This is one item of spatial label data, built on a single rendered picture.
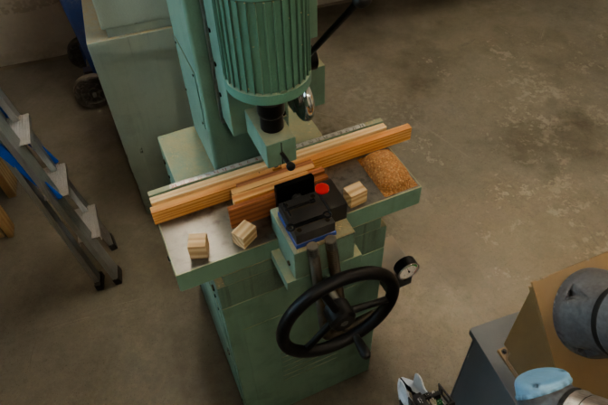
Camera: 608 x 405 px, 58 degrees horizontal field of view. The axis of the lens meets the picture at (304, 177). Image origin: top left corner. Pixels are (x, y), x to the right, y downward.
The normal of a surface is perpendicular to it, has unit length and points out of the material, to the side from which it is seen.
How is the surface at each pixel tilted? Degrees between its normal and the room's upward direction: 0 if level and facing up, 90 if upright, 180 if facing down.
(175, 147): 0
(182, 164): 0
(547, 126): 0
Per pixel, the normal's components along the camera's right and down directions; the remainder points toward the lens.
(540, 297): 0.25, -0.02
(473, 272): -0.03, -0.69
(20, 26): 0.33, 0.67
